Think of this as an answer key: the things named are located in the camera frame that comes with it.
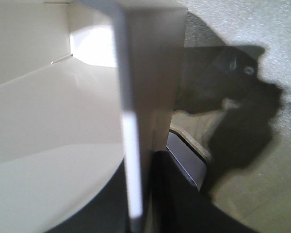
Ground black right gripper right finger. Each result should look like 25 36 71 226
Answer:
151 130 254 233

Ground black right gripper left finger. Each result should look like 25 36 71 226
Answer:
48 162 129 233

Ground white plastic trash bin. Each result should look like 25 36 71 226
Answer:
0 0 188 233

